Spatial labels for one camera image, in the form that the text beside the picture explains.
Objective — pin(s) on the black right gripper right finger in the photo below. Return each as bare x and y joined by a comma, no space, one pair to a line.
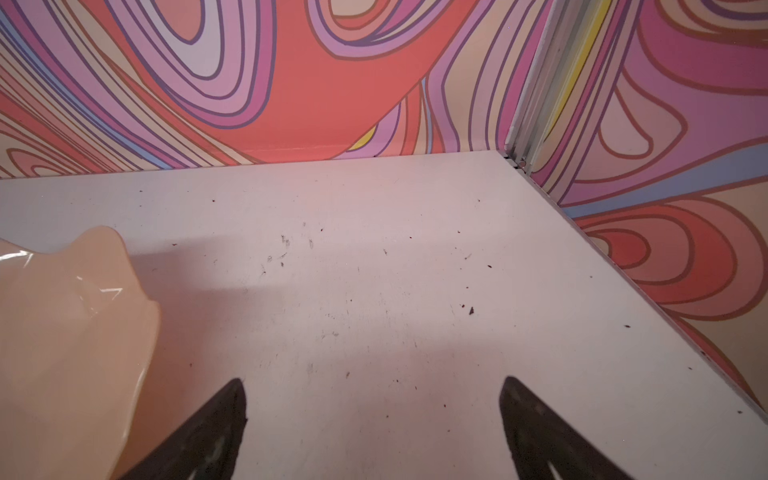
543,445

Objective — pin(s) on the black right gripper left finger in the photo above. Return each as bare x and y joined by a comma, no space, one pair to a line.
205,446

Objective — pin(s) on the peach scalloped fruit bowl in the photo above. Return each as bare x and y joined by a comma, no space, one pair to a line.
78,333

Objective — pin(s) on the aluminium corner frame post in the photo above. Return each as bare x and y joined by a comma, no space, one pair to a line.
564,35

